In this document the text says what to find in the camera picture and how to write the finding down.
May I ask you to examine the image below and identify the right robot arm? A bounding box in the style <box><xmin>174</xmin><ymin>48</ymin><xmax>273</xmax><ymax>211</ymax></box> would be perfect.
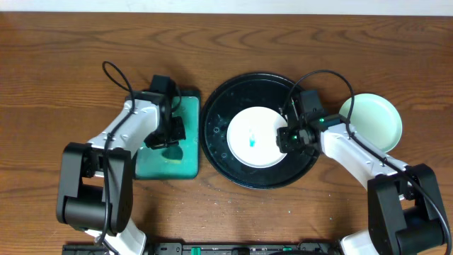
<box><xmin>277</xmin><ymin>115</ymin><xmax>452</xmax><ymax>254</ymax></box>

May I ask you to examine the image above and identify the pale green plate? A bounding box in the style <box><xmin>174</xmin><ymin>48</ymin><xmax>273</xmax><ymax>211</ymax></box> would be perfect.
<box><xmin>350</xmin><ymin>93</ymin><xmax>403</xmax><ymax>152</ymax></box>

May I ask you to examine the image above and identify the round black tray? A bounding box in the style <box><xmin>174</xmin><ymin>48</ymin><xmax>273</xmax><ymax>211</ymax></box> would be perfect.
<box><xmin>199</xmin><ymin>73</ymin><xmax>320</xmax><ymax>189</ymax></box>

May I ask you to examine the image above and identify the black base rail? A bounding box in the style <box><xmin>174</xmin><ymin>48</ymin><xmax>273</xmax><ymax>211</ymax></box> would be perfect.
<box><xmin>62</xmin><ymin>242</ymin><xmax>344</xmax><ymax>255</ymax></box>

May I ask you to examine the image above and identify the green yellow sponge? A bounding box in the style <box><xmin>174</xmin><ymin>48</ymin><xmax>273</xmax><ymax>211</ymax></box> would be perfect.
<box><xmin>161</xmin><ymin>145</ymin><xmax>183</xmax><ymax>164</ymax></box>

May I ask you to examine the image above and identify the black rectangular water tray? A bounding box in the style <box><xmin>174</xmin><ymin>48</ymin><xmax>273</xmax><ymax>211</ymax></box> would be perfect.
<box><xmin>135</xmin><ymin>90</ymin><xmax>200</xmax><ymax>180</ymax></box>

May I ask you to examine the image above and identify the white plate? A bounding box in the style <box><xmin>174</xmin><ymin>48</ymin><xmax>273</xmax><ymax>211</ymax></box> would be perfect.
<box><xmin>226</xmin><ymin>106</ymin><xmax>287</xmax><ymax>169</ymax></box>

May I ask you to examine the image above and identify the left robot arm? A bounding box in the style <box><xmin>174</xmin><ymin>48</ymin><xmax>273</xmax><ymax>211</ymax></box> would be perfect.
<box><xmin>56</xmin><ymin>91</ymin><xmax>184</xmax><ymax>254</ymax></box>

